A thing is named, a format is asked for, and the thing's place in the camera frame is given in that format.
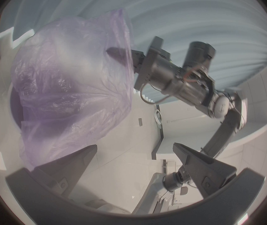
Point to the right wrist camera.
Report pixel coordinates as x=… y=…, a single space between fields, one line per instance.
x=165 y=55

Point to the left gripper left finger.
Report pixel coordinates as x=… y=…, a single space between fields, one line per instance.
x=72 y=167

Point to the purple plastic bag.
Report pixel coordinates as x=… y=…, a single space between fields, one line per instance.
x=65 y=78

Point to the pale blue curtain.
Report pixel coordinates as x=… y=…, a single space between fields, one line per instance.
x=171 y=15

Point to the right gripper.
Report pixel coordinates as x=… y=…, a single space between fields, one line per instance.
x=164 y=76

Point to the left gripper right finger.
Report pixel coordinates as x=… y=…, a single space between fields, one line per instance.
x=206 y=170

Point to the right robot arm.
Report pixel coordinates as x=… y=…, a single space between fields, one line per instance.
x=227 y=130

